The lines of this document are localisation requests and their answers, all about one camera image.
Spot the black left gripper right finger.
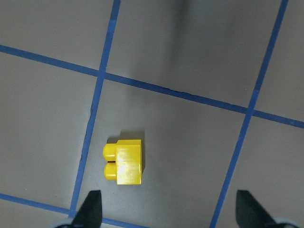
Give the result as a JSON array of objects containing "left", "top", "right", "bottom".
[{"left": 236, "top": 190, "right": 277, "bottom": 228}]

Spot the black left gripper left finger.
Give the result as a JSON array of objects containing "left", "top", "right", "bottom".
[{"left": 71, "top": 190, "right": 103, "bottom": 228}]

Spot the yellow toy block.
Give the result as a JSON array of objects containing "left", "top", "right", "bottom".
[{"left": 103, "top": 139, "right": 143, "bottom": 185}]

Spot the brown paper table cover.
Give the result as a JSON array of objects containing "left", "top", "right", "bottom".
[{"left": 0, "top": 0, "right": 304, "bottom": 228}]

